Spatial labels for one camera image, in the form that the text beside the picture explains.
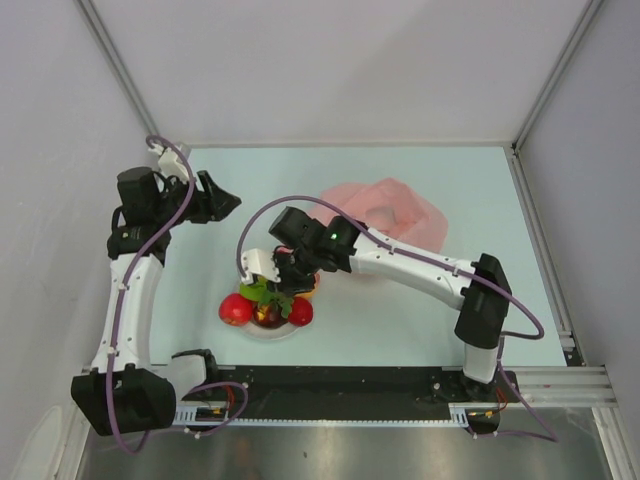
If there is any white cable duct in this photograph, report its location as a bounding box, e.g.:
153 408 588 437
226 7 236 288
172 401 468 430

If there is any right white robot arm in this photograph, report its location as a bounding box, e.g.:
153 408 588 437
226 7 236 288
269 207 512 401

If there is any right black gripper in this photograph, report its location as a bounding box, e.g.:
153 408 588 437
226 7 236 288
263 245 320 296

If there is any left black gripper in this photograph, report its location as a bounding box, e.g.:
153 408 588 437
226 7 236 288
152 171 240 229

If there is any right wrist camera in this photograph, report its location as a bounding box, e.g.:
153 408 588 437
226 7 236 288
240 248 281 285

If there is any right aluminium frame post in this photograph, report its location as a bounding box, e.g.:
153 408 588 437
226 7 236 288
511 0 607 154

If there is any pink plastic bag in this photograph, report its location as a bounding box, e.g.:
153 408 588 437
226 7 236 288
320 178 449 253

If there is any white plate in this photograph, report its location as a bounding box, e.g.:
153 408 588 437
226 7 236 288
240 317 298 341

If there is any left aluminium frame post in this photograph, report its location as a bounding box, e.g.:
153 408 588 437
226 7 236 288
74 0 160 135

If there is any fake dark purple fruit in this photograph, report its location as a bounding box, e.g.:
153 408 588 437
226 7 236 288
252 305 287 330

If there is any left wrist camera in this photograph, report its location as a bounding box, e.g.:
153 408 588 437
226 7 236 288
148 141 189 183

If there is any fake red apple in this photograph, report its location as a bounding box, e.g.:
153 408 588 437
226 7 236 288
218 293 253 327

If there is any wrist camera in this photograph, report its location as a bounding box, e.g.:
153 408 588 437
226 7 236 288
148 141 189 183
240 248 281 285

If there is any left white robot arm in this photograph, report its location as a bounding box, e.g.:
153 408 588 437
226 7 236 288
71 167 241 436

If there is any fake cherry tomatoes bunch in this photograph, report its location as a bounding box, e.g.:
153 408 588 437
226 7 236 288
239 279 293 320

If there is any fake red pomegranate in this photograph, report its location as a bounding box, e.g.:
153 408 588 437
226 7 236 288
287 297 314 327

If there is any right side aluminium rail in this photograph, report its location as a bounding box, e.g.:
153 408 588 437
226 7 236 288
504 146 585 367

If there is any aluminium rail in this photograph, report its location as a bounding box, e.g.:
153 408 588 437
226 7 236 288
504 146 585 367
72 364 619 409

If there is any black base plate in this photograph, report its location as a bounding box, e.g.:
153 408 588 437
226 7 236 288
164 363 519 436

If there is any fake yellow fruit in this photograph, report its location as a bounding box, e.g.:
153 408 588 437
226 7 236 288
298 273 321 301

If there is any aluminium front rail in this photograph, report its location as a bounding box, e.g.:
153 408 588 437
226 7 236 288
72 364 619 409

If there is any aluminium frame post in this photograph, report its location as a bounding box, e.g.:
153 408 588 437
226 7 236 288
74 0 160 135
511 0 607 154

